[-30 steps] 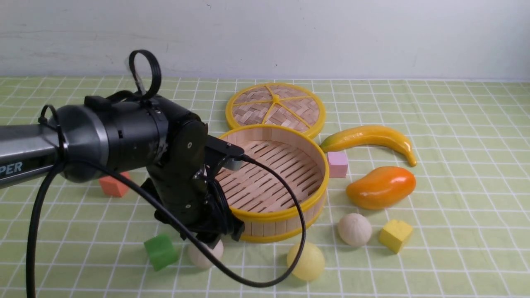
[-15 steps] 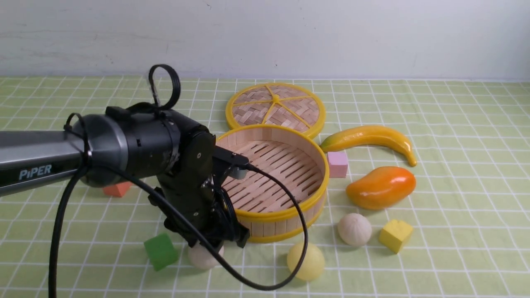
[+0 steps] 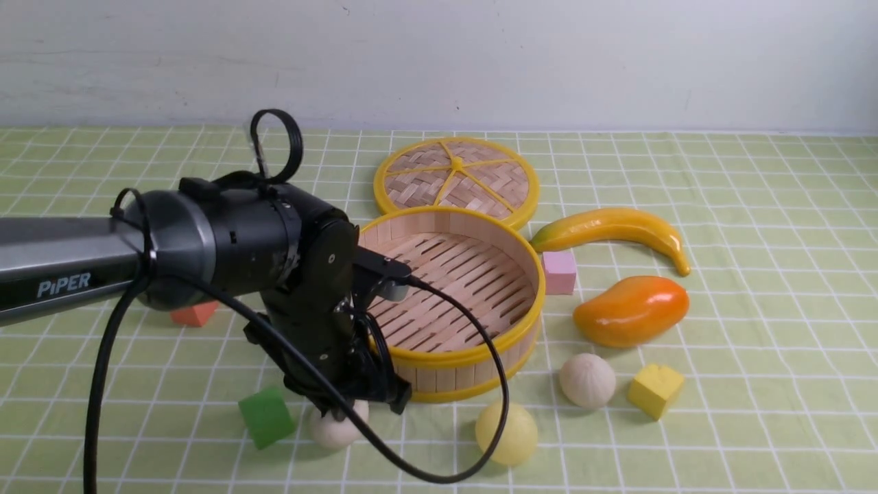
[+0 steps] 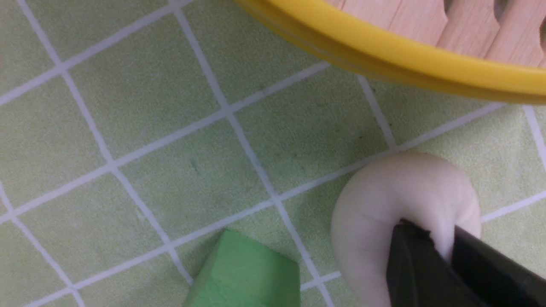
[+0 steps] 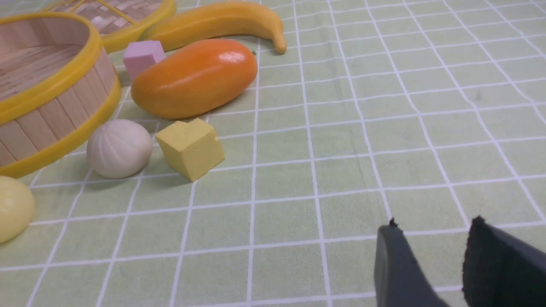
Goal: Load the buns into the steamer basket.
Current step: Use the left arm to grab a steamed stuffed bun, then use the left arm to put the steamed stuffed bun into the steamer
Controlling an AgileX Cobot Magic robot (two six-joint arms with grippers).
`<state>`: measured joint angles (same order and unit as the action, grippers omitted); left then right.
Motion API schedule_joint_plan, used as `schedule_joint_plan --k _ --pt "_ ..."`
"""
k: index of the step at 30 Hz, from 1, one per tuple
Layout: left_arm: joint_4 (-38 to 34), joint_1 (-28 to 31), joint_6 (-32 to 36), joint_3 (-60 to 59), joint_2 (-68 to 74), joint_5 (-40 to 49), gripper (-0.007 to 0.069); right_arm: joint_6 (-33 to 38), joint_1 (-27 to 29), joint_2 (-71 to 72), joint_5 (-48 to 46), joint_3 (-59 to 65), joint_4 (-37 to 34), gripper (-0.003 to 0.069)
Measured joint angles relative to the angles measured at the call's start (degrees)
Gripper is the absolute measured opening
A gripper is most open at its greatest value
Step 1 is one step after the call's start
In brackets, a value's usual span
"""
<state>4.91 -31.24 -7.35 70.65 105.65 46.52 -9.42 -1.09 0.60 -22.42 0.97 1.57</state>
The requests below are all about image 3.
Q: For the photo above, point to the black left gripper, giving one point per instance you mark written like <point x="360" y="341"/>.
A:
<point x="313" y="310"/>

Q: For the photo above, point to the pale yellow smooth bun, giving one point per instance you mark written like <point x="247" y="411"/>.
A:
<point x="519" y="439"/>

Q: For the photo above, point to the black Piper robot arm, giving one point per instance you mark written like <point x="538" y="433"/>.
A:
<point x="298" y="252"/>

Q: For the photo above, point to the bamboo steamer tray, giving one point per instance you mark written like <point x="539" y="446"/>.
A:
<point x="481" y="263"/>

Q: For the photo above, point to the woven bamboo steamer lid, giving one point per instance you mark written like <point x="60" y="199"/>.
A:
<point x="462" y="172"/>

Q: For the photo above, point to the green foam cube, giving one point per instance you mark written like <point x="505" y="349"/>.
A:
<point x="266" y="417"/>

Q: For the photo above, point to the red foam cube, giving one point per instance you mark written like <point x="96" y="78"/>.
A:
<point x="195" y="316"/>

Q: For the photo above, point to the pink foam cube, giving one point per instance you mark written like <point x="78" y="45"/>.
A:
<point x="561" y="272"/>

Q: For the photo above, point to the yellow plastic banana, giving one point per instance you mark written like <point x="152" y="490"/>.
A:
<point x="618" y="224"/>

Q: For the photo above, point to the orange plastic mango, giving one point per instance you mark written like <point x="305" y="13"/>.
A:
<point x="632" y="312"/>

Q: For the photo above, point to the yellow foam cube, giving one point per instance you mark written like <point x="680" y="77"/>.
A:
<point x="654" y="389"/>

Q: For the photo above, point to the green checkered tablecloth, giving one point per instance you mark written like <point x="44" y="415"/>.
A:
<point x="778" y="350"/>

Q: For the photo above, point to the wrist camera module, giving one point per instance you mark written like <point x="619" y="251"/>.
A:
<point x="378" y="276"/>

